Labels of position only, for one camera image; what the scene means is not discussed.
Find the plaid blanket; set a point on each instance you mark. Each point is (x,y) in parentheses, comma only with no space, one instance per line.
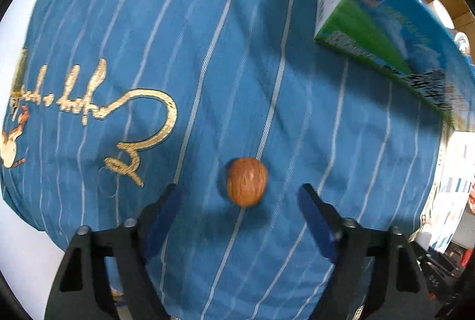
(454,186)

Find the blue striped blanket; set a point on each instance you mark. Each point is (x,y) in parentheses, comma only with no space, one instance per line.
(185,64)

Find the printed cardboard box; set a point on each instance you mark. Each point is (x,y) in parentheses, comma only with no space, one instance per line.
(371,31)

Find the white round jar black logo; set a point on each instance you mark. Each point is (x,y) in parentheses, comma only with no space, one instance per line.
(463,41)

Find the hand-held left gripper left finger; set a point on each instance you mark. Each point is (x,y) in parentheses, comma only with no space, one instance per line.
(159,227)

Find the small white bottle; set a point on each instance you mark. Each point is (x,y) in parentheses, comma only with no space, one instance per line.
(439,10)

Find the brown walnut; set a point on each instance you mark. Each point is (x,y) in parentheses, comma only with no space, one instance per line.
(247,181)

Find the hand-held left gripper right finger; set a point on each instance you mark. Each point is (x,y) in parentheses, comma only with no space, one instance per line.
(315,223)

